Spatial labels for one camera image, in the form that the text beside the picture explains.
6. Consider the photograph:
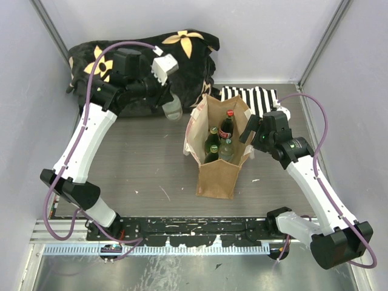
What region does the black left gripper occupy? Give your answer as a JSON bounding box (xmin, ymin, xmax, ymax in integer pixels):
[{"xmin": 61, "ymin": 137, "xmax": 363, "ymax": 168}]
[{"xmin": 129, "ymin": 65, "xmax": 175, "ymax": 108}]

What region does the Coca-Cola glass bottle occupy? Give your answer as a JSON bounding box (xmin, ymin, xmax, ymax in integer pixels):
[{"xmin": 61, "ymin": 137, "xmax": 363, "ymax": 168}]
[{"xmin": 218, "ymin": 110, "xmax": 234, "ymax": 139}]

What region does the clear Chang soda bottle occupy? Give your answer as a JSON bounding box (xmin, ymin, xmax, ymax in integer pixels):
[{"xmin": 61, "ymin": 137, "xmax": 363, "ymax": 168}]
[{"xmin": 218, "ymin": 138, "xmax": 234, "ymax": 162}]

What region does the green Perrier bottle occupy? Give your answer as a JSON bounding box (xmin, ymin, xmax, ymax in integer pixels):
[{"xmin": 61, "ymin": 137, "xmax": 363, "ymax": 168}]
[{"xmin": 204, "ymin": 145, "xmax": 219, "ymax": 164}]

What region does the brown canvas tote bag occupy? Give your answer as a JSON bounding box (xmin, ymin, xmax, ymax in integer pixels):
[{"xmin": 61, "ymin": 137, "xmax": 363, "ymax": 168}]
[{"xmin": 183, "ymin": 95, "xmax": 254, "ymax": 199}]

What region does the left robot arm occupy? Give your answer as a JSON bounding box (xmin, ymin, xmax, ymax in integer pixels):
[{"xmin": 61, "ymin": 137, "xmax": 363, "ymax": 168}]
[{"xmin": 40, "ymin": 45, "xmax": 182, "ymax": 240}]

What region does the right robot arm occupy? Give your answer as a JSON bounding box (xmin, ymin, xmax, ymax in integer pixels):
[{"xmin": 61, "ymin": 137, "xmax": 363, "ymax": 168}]
[{"xmin": 239, "ymin": 111, "xmax": 373, "ymax": 270}]

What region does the black white striped cloth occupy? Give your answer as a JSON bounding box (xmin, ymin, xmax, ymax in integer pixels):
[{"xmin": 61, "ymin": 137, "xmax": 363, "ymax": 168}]
[{"xmin": 218, "ymin": 86, "xmax": 281, "ymax": 117}]

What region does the black plush flower pillow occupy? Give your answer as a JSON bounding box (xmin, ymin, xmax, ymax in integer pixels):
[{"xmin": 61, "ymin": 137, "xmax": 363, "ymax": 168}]
[{"xmin": 66, "ymin": 30, "xmax": 219, "ymax": 117}]

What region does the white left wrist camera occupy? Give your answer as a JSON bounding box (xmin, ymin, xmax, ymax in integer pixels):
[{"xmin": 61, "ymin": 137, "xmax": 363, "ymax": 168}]
[{"xmin": 151, "ymin": 54, "xmax": 179, "ymax": 86}]

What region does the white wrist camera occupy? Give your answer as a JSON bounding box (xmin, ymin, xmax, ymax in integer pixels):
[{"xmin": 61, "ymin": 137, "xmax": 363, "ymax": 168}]
[
  {"xmin": 273, "ymin": 99, "xmax": 291, "ymax": 121},
  {"xmin": 151, "ymin": 54, "xmax": 179, "ymax": 86}
]

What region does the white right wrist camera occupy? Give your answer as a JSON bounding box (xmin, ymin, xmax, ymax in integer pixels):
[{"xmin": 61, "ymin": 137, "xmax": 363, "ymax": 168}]
[{"xmin": 273, "ymin": 99, "xmax": 291, "ymax": 121}]

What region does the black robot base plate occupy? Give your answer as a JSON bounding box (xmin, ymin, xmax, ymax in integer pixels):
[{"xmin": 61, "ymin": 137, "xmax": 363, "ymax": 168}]
[{"xmin": 105, "ymin": 216, "xmax": 286, "ymax": 247}]

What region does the aluminium frame rail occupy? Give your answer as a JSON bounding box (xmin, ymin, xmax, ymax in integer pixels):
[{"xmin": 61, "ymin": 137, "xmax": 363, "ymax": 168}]
[{"xmin": 29, "ymin": 218, "xmax": 364, "ymax": 256}]

